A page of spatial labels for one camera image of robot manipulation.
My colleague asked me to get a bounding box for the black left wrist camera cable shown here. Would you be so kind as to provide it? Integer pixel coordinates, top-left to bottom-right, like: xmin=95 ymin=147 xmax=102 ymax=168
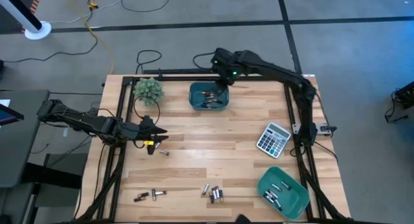
xmin=133 ymin=95 xmax=162 ymax=126

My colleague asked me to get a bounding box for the grey desk calculator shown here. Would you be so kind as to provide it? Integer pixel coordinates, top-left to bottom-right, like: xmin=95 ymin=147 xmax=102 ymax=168
xmin=256 ymin=122 xmax=292 ymax=159

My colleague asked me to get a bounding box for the white floor stand pole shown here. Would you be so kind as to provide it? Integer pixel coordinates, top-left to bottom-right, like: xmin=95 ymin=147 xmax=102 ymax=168
xmin=0 ymin=0 xmax=52 ymax=41

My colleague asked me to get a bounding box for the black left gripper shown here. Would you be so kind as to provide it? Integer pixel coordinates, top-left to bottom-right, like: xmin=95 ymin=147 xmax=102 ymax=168
xmin=122 ymin=120 xmax=169 ymax=144

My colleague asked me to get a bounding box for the black power strip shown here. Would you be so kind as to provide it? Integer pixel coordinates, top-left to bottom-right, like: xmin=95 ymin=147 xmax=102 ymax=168
xmin=143 ymin=67 xmax=216 ymax=75

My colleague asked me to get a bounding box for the dark tablet screen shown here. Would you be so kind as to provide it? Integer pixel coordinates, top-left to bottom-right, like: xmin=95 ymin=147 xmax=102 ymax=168
xmin=0 ymin=99 xmax=25 ymax=126

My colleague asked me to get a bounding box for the black floor equipment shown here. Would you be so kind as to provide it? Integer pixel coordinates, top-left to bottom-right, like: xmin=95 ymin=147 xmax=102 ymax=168
xmin=384 ymin=80 xmax=414 ymax=124

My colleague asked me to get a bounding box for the grey side desk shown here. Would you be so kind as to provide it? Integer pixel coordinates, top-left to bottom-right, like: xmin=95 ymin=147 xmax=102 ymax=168
xmin=0 ymin=89 xmax=51 ymax=189

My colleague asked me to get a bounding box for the yellow floor cable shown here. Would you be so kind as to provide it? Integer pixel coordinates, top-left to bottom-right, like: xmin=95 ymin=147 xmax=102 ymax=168
xmin=60 ymin=0 xmax=114 ymax=75

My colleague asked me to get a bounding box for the teal rectangular plastic bin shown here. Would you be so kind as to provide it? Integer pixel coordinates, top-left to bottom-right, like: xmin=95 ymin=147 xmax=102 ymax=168
xmin=189 ymin=82 xmax=230 ymax=111

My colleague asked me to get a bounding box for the teal shallow plastic tray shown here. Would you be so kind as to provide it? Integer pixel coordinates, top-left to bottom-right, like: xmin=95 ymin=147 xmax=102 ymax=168
xmin=256 ymin=166 xmax=311 ymax=221

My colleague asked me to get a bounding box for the green plant in patterned pot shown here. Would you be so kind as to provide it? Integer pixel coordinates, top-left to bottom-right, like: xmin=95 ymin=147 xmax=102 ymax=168
xmin=133 ymin=77 xmax=165 ymax=107

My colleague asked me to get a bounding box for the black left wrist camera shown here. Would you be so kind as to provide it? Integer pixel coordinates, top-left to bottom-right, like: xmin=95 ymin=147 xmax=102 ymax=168
xmin=140 ymin=115 xmax=155 ymax=131

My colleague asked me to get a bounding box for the black floor cable loop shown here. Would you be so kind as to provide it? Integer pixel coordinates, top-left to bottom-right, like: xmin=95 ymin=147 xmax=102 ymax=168
xmin=120 ymin=0 xmax=171 ymax=13
xmin=135 ymin=49 xmax=162 ymax=74

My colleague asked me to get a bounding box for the black aluminium rig frame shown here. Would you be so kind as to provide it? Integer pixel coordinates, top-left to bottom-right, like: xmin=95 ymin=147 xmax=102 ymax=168
xmin=72 ymin=73 xmax=355 ymax=224

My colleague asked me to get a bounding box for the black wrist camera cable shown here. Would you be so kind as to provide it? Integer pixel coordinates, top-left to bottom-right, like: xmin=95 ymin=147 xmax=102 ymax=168
xmin=192 ymin=51 xmax=216 ymax=69
xmin=133 ymin=95 xmax=162 ymax=126

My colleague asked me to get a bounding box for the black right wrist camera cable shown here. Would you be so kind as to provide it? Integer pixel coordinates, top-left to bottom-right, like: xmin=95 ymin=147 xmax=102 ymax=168
xmin=192 ymin=51 xmax=216 ymax=69

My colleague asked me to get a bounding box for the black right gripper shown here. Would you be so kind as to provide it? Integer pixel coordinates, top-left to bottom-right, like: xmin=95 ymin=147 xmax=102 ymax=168
xmin=216 ymin=73 xmax=235 ymax=100

